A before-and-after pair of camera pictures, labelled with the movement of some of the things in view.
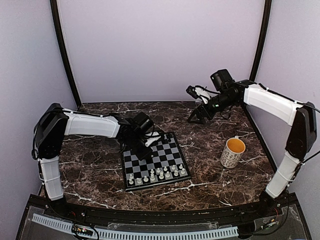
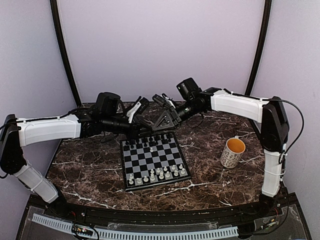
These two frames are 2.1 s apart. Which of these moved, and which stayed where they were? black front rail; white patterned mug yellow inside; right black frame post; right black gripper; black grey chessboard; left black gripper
Moved: right black gripper; left black gripper
Stayed: black front rail; right black frame post; black grey chessboard; white patterned mug yellow inside
